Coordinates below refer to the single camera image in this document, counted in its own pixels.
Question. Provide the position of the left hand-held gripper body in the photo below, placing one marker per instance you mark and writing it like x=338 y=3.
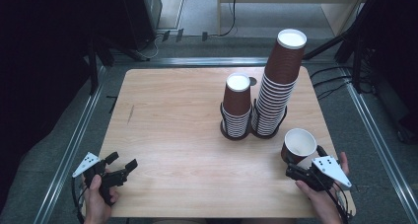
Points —
x=86 y=163

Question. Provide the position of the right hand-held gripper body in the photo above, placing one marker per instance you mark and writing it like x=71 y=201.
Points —
x=330 y=169

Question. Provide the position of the brown paper cup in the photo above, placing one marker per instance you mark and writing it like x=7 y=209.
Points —
x=299 y=143

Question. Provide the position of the tall stack of brown cups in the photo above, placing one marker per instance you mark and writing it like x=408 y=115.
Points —
x=279 y=86

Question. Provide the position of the person's right hand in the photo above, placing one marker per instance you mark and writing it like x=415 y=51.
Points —
x=323 y=204

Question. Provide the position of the person's left hand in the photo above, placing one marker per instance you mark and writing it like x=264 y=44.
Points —
x=97 y=204

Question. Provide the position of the short stack of brown cups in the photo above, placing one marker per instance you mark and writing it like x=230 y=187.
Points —
x=236 y=99

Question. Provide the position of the black metal stand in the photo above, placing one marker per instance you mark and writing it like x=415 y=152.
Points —
x=93 y=69

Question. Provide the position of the black tripod stand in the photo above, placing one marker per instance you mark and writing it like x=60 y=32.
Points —
x=328 y=44

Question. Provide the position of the black computer tower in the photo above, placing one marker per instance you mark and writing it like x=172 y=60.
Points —
x=141 y=16

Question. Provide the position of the metal floor rail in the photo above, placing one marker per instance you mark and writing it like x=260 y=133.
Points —
x=378 y=141
x=70 y=151
x=197 y=61

